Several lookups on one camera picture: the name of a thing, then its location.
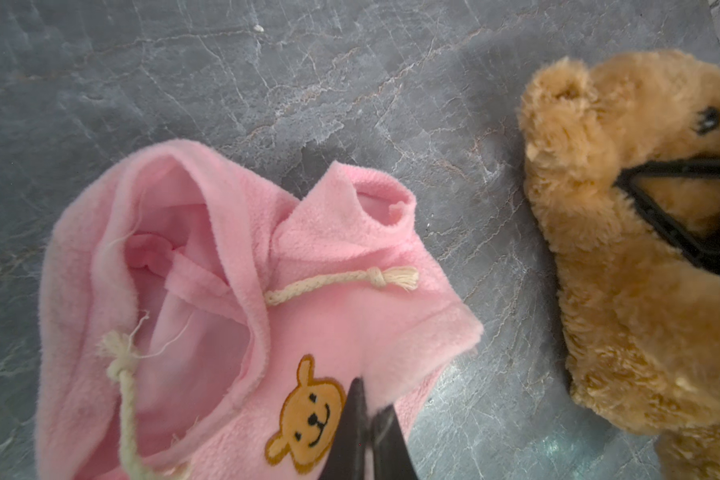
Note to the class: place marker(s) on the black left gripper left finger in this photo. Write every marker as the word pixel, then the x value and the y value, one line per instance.
pixel 346 459

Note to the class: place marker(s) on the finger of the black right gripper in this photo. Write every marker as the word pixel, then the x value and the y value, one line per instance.
pixel 703 253

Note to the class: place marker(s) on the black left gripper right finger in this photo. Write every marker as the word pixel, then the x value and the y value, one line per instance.
pixel 391 460

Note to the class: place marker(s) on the brown plush teddy bear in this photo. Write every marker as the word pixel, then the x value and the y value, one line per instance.
pixel 641 323

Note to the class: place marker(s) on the pink bear hoodie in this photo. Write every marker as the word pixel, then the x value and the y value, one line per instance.
pixel 199 322

